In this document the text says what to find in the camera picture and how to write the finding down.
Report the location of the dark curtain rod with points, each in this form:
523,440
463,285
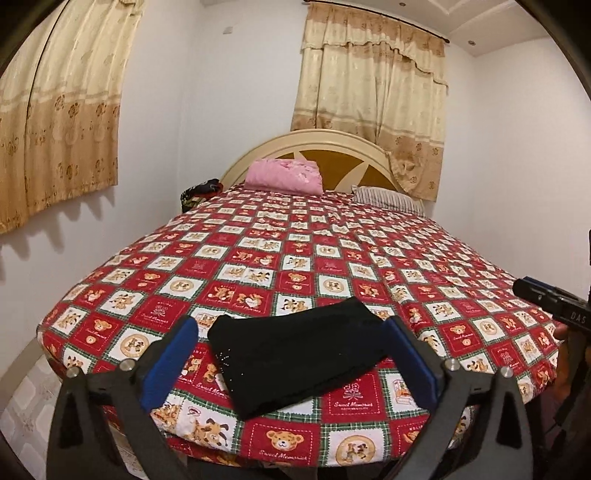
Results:
446,39

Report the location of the beige curtain with valance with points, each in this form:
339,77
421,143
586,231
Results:
360,92

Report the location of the striped pillow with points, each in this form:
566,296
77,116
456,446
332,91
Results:
388,198

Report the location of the black pants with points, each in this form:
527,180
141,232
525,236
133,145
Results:
295,355

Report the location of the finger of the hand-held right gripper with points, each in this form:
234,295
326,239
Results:
538,293

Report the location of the beige floral curtain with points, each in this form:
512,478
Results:
60,115

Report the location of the cream arched headboard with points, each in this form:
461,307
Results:
334,157

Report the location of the dark patterned cloth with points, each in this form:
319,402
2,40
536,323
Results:
198,194

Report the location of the pink folded cloth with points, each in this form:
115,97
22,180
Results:
281,175

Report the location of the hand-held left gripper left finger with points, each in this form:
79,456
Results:
171,360

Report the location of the red bear-print blanket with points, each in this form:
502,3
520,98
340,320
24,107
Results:
295,240

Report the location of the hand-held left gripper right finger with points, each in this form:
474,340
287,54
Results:
413,364

